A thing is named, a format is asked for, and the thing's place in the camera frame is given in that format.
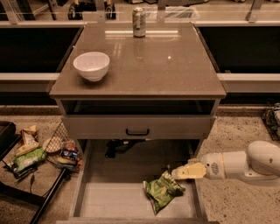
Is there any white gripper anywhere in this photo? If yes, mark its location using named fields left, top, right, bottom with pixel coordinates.
left=171, top=153, right=226, bottom=180

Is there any green jalapeno chip bag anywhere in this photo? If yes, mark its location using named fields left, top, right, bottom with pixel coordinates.
left=143, top=171, right=186, bottom=215

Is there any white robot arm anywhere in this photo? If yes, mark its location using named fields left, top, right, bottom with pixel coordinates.
left=171, top=141, right=280, bottom=186

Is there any open grey middle drawer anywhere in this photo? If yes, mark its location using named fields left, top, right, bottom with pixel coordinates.
left=56, top=140, right=220, bottom=224

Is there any grey drawer cabinet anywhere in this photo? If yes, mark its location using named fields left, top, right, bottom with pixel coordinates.
left=50, top=23, right=226, bottom=156

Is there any closed grey upper drawer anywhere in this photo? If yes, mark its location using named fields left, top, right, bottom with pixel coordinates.
left=61, top=115, right=216, bottom=139

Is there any green snack bag on floor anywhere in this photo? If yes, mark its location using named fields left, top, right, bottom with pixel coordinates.
left=15, top=148, right=46, bottom=172

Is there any beige snack bag on floor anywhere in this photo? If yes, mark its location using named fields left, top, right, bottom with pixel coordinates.
left=16, top=125, right=39, bottom=157

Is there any black object under cabinet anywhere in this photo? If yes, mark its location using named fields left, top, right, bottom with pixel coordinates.
left=105, top=139, right=144, bottom=158

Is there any blue snack pack in basket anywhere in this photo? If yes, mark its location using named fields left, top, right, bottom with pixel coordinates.
left=60, top=149, right=78, bottom=160

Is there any white ceramic bowl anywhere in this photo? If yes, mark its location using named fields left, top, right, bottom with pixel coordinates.
left=73, top=52, right=110, bottom=81

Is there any black drawer handle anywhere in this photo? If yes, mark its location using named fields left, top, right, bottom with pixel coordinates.
left=125, top=129, right=150, bottom=137

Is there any black wire basket right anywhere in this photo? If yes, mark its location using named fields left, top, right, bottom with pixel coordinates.
left=262, top=102, right=280, bottom=141

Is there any black wire basket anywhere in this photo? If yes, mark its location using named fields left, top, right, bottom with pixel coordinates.
left=262, top=102, right=280, bottom=141
left=43, top=122, right=81, bottom=172

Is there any black wire basket left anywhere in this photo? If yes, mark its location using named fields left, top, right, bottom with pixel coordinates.
left=43, top=122, right=81, bottom=172

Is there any black metal stand frame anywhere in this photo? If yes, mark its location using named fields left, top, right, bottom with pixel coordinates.
left=0, top=121, right=71, bottom=224

